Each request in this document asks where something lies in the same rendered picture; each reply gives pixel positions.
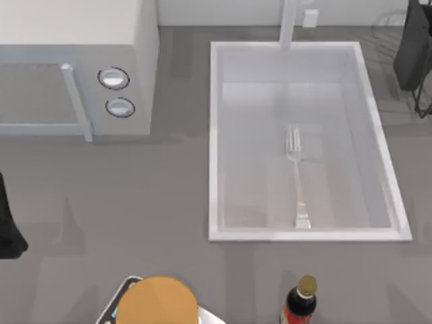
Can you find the silver fork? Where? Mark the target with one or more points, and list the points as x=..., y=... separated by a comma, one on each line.
x=298, y=175

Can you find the small microwave knob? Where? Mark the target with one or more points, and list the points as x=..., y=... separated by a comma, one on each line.
x=119, y=107

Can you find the large microwave knob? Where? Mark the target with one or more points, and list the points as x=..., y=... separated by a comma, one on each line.
x=113, y=78

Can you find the pale microwave oven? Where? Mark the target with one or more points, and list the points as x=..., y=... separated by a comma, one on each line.
x=141, y=50

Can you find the round orange bread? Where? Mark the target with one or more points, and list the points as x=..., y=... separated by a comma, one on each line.
x=157, y=300

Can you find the tall white tap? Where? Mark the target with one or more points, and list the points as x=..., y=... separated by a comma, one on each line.
x=287, y=23

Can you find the dark sauce bottle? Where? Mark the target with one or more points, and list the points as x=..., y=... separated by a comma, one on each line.
x=299, y=302

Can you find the white sink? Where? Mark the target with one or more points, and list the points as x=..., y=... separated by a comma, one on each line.
x=378, y=141

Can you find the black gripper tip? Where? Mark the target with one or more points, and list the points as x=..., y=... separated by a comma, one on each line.
x=8, y=226

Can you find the white wall socket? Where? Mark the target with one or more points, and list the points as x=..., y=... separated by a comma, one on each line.
x=310, y=18

